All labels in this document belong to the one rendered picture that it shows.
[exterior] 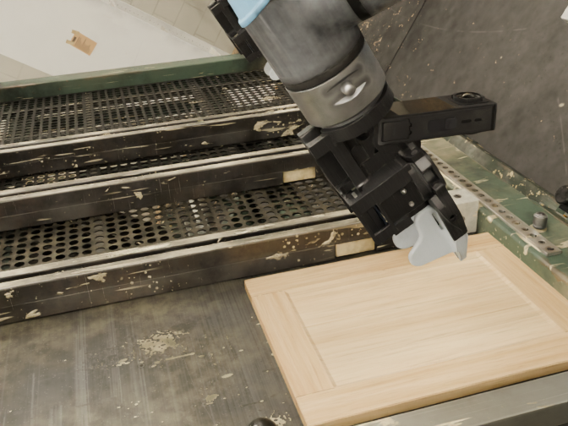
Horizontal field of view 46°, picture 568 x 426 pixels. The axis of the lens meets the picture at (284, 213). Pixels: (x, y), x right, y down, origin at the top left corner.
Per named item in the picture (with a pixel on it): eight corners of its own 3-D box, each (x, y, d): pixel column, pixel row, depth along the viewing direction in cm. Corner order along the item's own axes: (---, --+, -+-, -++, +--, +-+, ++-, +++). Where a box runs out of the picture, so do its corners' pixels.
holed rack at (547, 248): (562, 253, 117) (562, 250, 117) (547, 256, 116) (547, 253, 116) (291, 46, 259) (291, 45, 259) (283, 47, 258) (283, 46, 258)
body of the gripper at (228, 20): (242, 57, 126) (204, 3, 120) (279, 29, 126) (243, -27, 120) (252, 67, 119) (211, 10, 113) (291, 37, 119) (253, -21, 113)
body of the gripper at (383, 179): (352, 215, 67) (288, 123, 61) (423, 164, 66) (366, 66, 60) (382, 253, 60) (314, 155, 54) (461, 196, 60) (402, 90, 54)
